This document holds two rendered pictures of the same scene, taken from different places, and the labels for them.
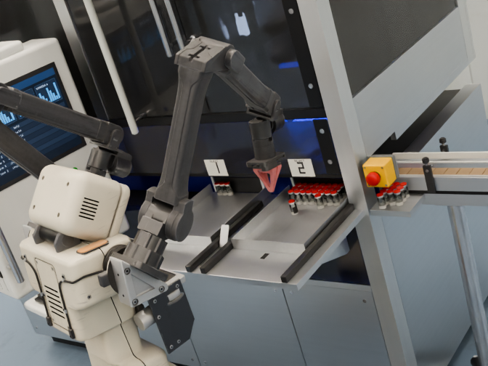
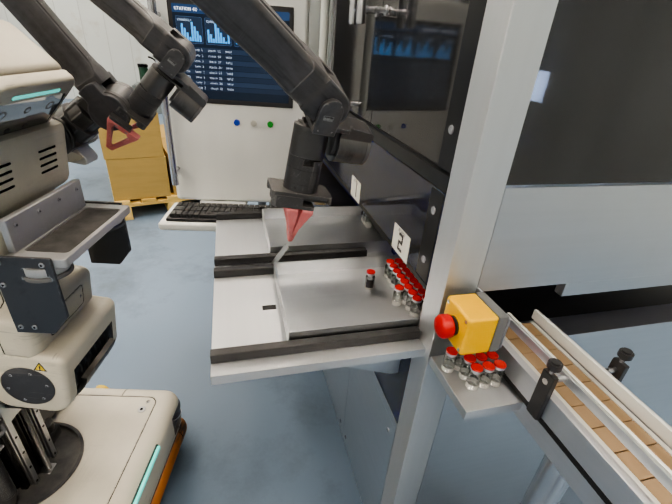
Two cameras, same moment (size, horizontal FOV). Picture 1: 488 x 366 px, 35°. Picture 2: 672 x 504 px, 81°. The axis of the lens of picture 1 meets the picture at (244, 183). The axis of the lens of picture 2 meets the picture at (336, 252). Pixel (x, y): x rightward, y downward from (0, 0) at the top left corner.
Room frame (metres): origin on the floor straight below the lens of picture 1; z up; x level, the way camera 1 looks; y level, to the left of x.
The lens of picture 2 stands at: (1.47, -0.47, 1.39)
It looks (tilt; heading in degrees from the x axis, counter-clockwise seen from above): 28 degrees down; 32
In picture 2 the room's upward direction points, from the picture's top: 4 degrees clockwise
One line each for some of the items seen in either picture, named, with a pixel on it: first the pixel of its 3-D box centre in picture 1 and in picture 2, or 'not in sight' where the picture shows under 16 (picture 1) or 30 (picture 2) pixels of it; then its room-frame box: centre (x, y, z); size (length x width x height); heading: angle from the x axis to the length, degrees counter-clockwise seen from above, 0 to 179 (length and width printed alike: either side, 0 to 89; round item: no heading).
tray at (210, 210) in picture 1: (211, 213); (323, 228); (2.34, 0.13, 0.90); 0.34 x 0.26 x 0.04; 139
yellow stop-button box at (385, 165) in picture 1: (380, 171); (471, 323); (2.04, -0.39, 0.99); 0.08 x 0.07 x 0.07; 139
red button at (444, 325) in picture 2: (373, 178); (447, 325); (2.00, -0.36, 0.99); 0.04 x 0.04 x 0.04; 49
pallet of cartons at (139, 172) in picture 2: not in sight; (157, 147); (3.60, 2.94, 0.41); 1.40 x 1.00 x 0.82; 59
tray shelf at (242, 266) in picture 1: (242, 233); (310, 267); (2.18, 0.05, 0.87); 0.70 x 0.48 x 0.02; 49
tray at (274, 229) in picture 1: (296, 217); (355, 292); (2.12, -0.12, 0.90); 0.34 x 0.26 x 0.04; 139
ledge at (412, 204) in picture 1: (399, 202); (480, 380); (2.06, -0.43, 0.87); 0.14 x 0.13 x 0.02; 139
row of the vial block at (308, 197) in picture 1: (314, 197); (401, 286); (2.20, -0.19, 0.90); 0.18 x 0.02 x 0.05; 49
